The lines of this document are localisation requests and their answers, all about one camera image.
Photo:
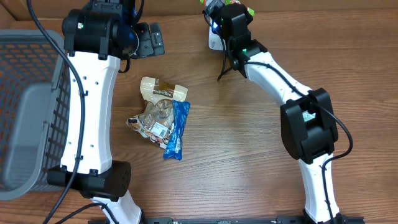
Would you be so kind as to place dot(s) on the brown nut snack bag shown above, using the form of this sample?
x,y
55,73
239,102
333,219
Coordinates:
x,y
156,123

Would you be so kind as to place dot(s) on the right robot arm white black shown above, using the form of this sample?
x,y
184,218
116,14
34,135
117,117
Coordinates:
x,y
307,122

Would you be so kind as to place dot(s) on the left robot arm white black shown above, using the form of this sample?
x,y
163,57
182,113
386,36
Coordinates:
x,y
97,38

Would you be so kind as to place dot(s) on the white barcode scanner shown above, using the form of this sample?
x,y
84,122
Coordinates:
x,y
214,41

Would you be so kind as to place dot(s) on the grey plastic mesh basket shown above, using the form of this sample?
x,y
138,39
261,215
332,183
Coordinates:
x,y
35,90

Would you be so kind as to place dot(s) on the blue snack bar wrapper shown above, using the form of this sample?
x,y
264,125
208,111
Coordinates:
x,y
174,146

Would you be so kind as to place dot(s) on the green candy bag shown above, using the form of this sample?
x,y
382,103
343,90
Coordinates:
x,y
227,2

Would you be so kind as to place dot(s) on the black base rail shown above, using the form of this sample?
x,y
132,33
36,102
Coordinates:
x,y
304,219

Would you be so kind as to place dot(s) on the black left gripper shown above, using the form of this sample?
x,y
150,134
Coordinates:
x,y
152,43

